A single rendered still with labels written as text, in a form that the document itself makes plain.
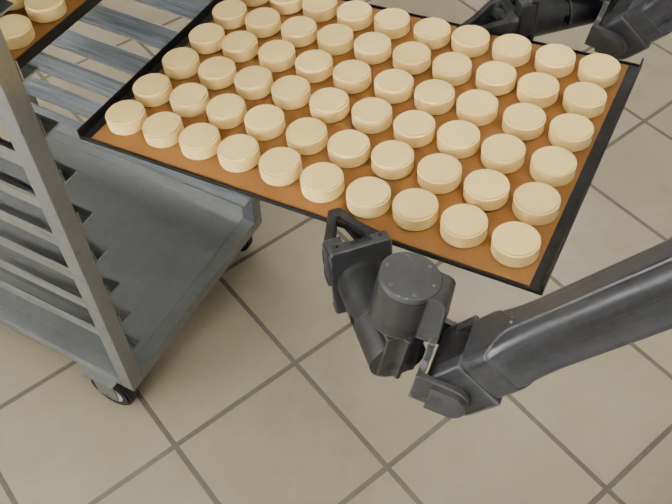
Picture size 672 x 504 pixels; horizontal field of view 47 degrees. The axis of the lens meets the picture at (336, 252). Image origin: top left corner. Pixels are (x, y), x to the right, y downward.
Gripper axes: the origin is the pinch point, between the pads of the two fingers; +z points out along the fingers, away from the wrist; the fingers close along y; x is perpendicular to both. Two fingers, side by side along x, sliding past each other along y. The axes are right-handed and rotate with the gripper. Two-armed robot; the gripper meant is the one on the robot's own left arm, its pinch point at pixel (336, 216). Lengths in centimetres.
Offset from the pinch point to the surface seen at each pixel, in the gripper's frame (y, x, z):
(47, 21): -8.4, -26.3, 37.4
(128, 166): 61, -28, 85
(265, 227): 78, -1, 71
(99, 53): 27, -25, 80
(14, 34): -10.1, -30.0, 33.4
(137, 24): 17, -16, 72
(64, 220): 15.8, -33.0, 26.6
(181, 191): 62, -18, 74
